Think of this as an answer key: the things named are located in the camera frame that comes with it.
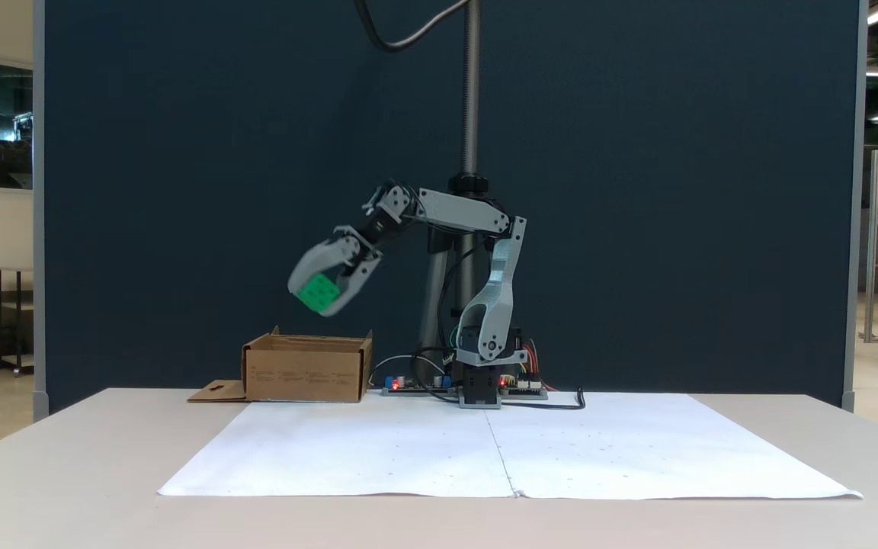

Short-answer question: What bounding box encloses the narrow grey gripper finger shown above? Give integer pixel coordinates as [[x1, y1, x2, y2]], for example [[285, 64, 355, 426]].
[[322, 258, 383, 318]]

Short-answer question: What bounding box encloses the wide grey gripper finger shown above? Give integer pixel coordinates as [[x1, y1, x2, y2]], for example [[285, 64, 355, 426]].
[[288, 236, 350, 294]]

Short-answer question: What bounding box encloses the green die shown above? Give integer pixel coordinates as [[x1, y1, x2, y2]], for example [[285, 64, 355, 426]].
[[296, 273, 342, 315]]

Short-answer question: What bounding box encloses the brown cardboard box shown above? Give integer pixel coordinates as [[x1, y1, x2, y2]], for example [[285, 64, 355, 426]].
[[187, 326, 373, 403]]

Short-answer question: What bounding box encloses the dark blue circuit board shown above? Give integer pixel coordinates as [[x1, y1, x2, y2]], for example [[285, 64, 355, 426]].
[[382, 374, 455, 397]]

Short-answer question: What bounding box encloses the dark blue partition panel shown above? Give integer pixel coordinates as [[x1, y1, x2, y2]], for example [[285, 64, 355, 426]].
[[34, 0, 867, 416]]

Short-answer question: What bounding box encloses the white paper sheet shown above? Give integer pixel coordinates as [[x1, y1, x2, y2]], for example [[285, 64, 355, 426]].
[[485, 393, 864, 500], [159, 400, 520, 498]]

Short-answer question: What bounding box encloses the black shelf cart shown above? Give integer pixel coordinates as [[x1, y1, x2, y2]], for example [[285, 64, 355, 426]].
[[0, 267, 34, 376]]

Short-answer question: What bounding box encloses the thin grey cable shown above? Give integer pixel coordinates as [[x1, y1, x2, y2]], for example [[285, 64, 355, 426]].
[[368, 354, 447, 391]]

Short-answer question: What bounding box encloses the black looped motor cable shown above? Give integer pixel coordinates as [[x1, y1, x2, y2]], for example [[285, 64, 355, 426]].
[[436, 242, 487, 361]]

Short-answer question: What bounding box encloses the metal camera stand pole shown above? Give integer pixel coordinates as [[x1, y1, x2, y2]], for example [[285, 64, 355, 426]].
[[418, 0, 492, 382]]

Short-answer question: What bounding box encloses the circuit board with coloured wires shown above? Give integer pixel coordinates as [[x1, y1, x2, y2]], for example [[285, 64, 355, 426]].
[[500, 372, 549, 400]]

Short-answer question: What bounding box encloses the grey camera cable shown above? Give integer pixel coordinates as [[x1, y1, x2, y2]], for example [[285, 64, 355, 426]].
[[354, 0, 472, 53]]

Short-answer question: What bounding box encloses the long black power cable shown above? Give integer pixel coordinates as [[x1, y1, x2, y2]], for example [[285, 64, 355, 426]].
[[501, 387, 586, 411]]

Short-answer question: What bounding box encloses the wall window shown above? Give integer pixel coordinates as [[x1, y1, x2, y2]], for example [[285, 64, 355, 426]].
[[0, 53, 34, 196]]

